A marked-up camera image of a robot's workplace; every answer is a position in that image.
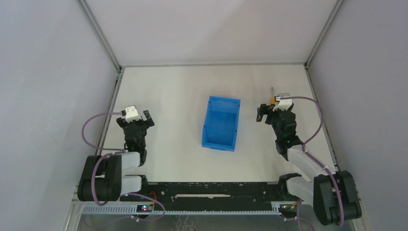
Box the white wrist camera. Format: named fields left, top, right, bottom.
left=272, top=97, right=293, bottom=111
left=125, top=105, right=142, bottom=123

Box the blue plastic bin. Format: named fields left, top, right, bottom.
left=202, top=96, right=241, bottom=152

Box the orange black handled screwdriver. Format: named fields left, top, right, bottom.
left=270, top=87, right=276, bottom=104

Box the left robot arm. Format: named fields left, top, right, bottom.
left=77, top=106, right=154, bottom=206

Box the small lit circuit board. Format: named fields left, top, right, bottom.
left=137, top=205, right=154, bottom=213

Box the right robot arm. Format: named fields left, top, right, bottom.
left=256, top=93, right=362, bottom=226

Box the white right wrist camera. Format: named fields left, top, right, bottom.
left=272, top=97, right=293, bottom=111

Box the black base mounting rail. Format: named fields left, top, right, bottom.
left=119, top=178, right=298, bottom=213

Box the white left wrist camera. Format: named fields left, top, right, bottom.
left=125, top=105, right=142, bottom=123

